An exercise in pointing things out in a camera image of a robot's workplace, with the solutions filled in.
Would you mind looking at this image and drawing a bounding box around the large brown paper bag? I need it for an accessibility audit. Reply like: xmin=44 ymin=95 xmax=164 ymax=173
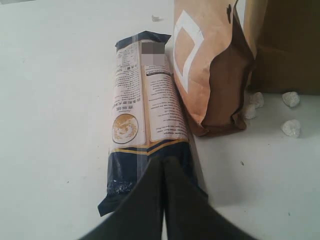
xmin=243 ymin=0 xmax=320 ymax=95

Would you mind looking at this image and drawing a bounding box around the small brown paper pouch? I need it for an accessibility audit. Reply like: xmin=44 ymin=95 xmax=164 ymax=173
xmin=172 ymin=0 xmax=254 ymax=137

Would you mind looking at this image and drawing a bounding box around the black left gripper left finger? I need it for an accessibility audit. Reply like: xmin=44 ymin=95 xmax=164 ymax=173
xmin=81 ymin=157 xmax=164 ymax=240

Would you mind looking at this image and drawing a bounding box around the white crumpled pellet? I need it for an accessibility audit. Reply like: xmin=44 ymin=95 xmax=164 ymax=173
xmin=281 ymin=119 xmax=301 ymax=138
xmin=249 ymin=92 xmax=265 ymax=109
xmin=282 ymin=91 xmax=300 ymax=108
xmin=242 ymin=103 xmax=257 ymax=120

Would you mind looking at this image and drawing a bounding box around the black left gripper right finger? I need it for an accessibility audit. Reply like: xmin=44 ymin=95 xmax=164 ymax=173
xmin=162 ymin=157 xmax=254 ymax=240

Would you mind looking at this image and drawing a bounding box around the dark blue pasta packet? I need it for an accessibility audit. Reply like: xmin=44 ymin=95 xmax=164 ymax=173
xmin=97 ymin=31 xmax=198 ymax=216

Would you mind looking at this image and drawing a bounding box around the small white paper scrap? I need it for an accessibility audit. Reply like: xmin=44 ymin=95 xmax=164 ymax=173
xmin=151 ymin=15 xmax=163 ymax=22

